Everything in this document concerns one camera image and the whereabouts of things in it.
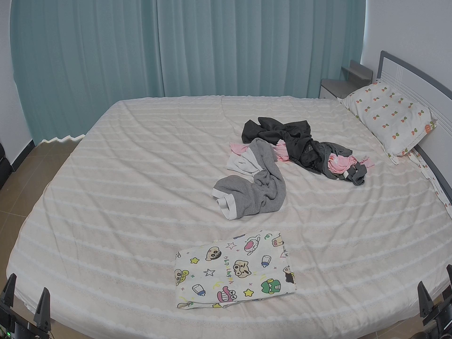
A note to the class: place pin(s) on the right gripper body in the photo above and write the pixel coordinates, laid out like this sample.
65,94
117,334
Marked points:
441,320

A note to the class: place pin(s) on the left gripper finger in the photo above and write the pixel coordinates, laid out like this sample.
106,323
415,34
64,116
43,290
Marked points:
43,313
9,291

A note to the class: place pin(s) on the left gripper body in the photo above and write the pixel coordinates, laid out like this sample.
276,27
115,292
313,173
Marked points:
21,328

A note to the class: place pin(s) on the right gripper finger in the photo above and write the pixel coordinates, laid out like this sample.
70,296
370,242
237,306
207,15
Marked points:
449,277
426,300

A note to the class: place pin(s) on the white printed pyjama top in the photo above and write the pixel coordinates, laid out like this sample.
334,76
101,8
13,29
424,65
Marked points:
229,274

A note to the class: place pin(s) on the bed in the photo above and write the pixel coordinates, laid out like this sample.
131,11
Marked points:
123,189

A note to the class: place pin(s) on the pile of clothes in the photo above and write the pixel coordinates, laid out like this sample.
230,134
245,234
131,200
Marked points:
261,189

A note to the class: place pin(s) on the dark grey chest of drawers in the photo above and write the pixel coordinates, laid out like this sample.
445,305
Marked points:
5,164

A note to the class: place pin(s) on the white printed pillow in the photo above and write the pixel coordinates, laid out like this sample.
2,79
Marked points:
388,115

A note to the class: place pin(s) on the grey bedside table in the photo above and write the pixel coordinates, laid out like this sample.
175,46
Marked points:
339,87

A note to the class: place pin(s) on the blue-green curtain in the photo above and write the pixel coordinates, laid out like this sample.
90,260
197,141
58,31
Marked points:
176,37

